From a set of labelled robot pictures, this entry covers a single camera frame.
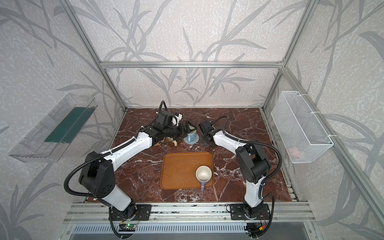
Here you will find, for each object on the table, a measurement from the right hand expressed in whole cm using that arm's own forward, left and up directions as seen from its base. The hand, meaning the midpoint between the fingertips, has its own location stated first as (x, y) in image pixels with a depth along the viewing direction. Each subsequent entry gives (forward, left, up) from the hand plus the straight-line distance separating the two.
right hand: (208, 136), depth 97 cm
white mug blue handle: (-2, +10, +4) cm, 11 cm away
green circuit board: (-48, +40, -6) cm, 63 cm away
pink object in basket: (-19, -42, +16) cm, 48 cm away
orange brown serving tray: (-20, +18, -5) cm, 27 cm away
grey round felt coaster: (-1, +15, -3) cm, 15 cm away
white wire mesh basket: (-19, -38, +30) cm, 52 cm away
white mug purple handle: (-23, +3, -4) cm, 24 cm away
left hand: (-5, +8, +17) cm, 19 cm away
